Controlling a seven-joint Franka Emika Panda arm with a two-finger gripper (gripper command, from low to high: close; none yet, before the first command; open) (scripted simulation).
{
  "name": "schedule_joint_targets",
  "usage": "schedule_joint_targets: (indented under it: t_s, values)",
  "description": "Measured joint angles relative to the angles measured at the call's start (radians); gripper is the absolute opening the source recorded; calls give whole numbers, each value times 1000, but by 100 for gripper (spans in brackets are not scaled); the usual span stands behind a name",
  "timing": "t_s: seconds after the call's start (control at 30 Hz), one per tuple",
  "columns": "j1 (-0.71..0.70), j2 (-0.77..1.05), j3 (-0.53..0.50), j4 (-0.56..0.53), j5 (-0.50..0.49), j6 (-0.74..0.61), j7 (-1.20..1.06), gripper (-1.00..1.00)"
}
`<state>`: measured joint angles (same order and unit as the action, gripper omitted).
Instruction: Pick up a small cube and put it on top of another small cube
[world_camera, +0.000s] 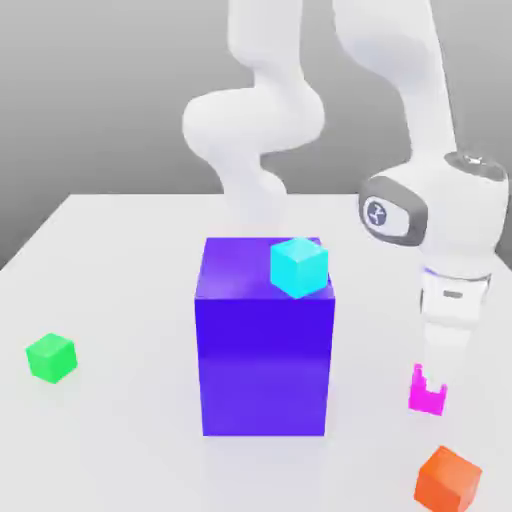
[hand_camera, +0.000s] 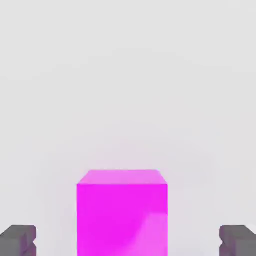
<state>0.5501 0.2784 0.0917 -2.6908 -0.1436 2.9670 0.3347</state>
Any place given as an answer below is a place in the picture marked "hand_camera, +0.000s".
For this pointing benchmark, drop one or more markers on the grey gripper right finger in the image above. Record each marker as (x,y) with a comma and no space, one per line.
(240,240)

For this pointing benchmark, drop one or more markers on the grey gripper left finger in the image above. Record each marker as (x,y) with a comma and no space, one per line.
(16,240)

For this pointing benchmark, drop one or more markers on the small magenta cube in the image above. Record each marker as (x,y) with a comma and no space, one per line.
(122,216)

